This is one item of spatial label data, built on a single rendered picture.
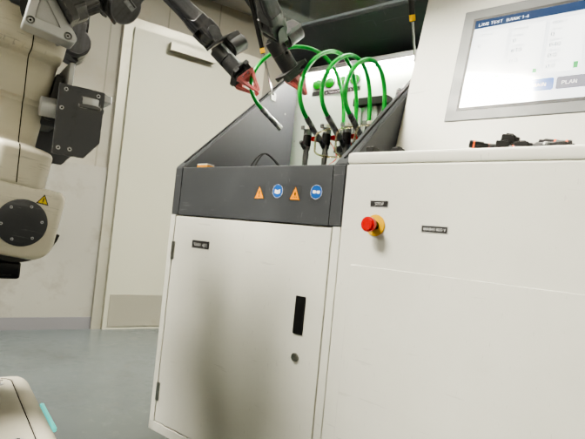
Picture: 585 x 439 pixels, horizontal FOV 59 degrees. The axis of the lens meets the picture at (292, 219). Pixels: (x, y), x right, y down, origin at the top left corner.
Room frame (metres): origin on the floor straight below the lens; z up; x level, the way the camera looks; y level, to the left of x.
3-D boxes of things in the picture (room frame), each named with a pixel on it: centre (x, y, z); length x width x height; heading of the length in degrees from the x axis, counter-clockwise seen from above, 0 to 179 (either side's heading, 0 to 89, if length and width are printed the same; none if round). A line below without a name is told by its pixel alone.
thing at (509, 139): (1.13, -0.49, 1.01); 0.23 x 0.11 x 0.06; 50
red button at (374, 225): (1.21, -0.19, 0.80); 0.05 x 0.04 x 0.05; 50
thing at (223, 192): (1.54, 0.13, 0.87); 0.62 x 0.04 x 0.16; 50
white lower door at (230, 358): (1.52, 0.14, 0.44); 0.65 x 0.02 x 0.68; 50
